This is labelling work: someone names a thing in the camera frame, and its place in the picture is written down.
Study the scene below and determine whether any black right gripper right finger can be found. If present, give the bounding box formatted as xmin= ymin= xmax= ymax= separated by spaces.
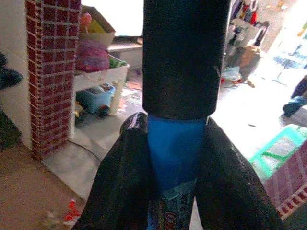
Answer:
xmin=193 ymin=116 xmax=287 ymax=230

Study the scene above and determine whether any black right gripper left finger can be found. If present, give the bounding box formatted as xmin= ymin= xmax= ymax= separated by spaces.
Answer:
xmin=71 ymin=112 xmax=161 ymax=230

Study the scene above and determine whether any red white floor scrap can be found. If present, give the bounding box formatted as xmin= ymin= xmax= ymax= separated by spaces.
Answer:
xmin=63 ymin=198 xmax=82 ymax=226

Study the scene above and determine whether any green plastic stool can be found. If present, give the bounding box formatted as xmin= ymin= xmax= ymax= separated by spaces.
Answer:
xmin=248 ymin=124 xmax=307 ymax=179

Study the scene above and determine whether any brick pattern storage box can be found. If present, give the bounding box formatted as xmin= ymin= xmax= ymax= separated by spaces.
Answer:
xmin=263 ymin=141 xmax=307 ymax=221

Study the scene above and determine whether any light blue toy truck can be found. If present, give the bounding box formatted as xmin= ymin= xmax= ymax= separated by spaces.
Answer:
xmin=76 ymin=82 xmax=116 ymax=118

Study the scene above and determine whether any person in blue jeans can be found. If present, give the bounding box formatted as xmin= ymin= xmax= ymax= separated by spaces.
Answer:
xmin=282 ymin=74 xmax=307 ymax=118

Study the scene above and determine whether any white toy shelf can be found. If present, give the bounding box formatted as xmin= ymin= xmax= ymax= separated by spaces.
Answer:
xmin=71 ymin=35 xmax=131 ymax=139

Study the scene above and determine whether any red brick pattern pillar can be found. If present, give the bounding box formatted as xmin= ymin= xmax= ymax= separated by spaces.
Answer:
xmin=24 ymin=0 xmax=82 ymax=161

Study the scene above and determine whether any pink mesh toy bag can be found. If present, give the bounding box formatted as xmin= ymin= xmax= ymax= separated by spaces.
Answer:
xmin=76 ymin=39 xmax=111 ymax=73

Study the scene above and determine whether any cardboard box with toys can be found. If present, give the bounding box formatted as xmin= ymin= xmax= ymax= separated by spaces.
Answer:
xmin=79 ymin=5 xmax=117 ymax=46

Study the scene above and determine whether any dark cloth pile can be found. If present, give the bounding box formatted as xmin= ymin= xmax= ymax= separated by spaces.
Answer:
xmin=0 ymin=52 xmax=24 ymax=91

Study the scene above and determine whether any black floor cable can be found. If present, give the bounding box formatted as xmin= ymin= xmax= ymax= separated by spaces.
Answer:
xmin=68 ymin=139 xmax=104 ymax=161

